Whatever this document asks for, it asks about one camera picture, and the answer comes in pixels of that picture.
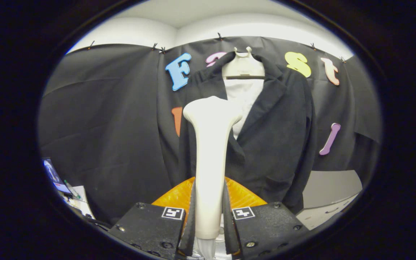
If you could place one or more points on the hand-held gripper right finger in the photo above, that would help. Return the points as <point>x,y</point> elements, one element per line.
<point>228,231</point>

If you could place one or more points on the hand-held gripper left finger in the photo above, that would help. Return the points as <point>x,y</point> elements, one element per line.
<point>190,231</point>

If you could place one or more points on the white garment steamer head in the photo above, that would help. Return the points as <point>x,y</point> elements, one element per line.
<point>209,162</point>

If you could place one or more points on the black suit jacket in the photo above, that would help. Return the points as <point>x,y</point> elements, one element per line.
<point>276,144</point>

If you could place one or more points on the white shirt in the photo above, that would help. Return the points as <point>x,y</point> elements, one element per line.
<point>246,97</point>

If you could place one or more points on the grey cabinet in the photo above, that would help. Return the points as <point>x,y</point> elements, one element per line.
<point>327,187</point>

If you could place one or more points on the white papers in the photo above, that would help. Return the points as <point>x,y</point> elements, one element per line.
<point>83,202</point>

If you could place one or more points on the green pen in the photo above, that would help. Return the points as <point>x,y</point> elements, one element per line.
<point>72,189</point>

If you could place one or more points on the black backdrop cloth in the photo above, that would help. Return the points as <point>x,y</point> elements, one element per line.
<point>103,126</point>

